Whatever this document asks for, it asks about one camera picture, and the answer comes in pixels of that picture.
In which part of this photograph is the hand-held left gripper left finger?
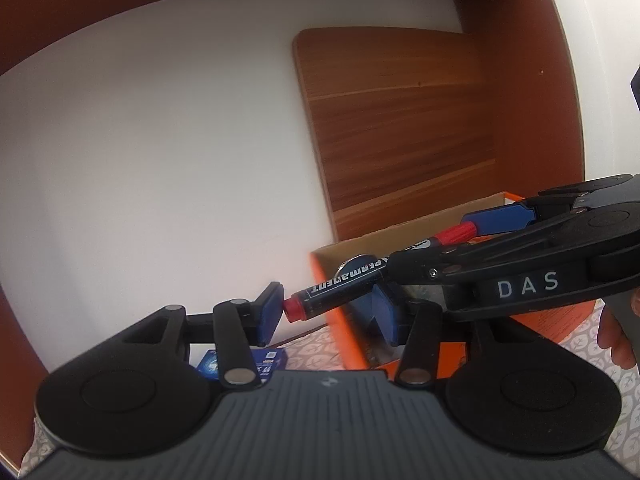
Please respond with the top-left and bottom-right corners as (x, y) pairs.
(122, 281), (286, 391)

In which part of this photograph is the orange cardboard box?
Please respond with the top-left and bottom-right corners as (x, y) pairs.
(307, 190), (608, 383)

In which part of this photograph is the grey leaf-print bedsheet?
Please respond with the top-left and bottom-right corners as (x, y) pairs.
(15, 305), (640, 480)

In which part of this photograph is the person's right hand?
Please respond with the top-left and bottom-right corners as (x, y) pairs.
(596, 290), (640, 368)

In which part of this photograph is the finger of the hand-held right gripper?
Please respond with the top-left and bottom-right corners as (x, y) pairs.
(459, 195), (591, 237)
(387, 241), (483, 287)

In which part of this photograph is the black marker with red cap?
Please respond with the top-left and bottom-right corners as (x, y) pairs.
(281, 222), (478, 323)

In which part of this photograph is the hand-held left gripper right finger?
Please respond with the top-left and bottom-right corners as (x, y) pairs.
(367, 284), (506, 387)

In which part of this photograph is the wood-grain board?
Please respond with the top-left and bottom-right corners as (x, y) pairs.
(292, 27), (499, 241)

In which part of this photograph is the blue printed carton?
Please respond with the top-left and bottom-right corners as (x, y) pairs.
(195, 347), (289, 379)

